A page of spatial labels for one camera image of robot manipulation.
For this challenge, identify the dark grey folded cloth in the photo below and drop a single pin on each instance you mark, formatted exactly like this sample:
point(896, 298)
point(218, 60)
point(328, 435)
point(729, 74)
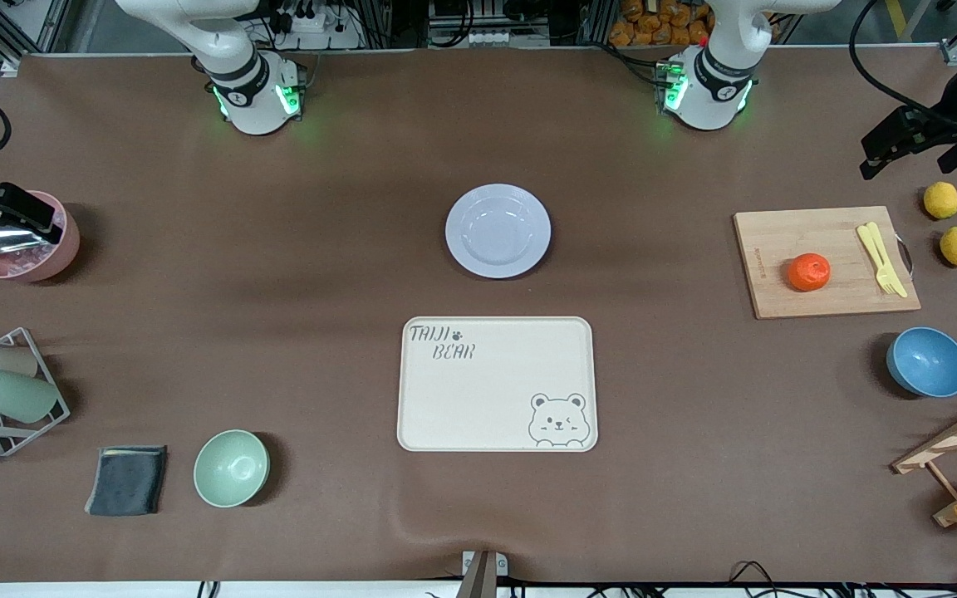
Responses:
point(127, 480)

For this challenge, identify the wooden cutting board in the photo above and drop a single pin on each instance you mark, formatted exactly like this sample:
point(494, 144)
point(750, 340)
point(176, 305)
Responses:
point(802, 241)

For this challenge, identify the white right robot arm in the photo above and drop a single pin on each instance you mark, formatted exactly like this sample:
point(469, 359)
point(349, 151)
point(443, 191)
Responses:
point(254, 91)

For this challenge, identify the cream bear print tray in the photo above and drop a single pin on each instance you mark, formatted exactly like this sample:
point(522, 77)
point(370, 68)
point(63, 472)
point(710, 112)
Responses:
point(497, 384)

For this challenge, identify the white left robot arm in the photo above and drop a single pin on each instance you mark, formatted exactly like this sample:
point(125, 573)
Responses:
point(707, 91)

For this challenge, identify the light green bowl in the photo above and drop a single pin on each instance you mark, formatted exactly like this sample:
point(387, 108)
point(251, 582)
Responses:
point(231, 468)

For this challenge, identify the bag of oranges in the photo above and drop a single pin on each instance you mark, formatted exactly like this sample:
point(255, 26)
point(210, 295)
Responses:
point(661, 21)

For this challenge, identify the wooden dish rack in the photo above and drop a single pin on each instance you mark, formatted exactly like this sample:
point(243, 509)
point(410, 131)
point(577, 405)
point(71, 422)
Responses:
point(944, 448)

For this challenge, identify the pink bowl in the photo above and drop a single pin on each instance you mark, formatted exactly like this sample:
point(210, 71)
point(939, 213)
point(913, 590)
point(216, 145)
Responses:
point(46, 262)

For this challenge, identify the white power strip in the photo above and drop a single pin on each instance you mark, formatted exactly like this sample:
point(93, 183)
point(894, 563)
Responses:
point(505, 38)
point(312, 23)

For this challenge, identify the blue bowl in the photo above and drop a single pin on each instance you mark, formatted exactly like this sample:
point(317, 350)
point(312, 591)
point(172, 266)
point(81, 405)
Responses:
point(928, 361)

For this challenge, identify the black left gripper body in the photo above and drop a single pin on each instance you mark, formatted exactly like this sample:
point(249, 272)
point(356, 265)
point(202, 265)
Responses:
point(932, 133)

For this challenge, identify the lavender round plate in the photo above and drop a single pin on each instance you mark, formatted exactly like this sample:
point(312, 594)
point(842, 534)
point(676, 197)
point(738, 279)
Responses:
point(498, 231)

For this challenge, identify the orange fruit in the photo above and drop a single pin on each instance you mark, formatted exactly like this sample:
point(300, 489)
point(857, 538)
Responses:
point(809, 272)

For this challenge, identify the mint green cup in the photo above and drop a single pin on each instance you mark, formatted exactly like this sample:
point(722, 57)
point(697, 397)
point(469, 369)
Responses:
point(13, 394)

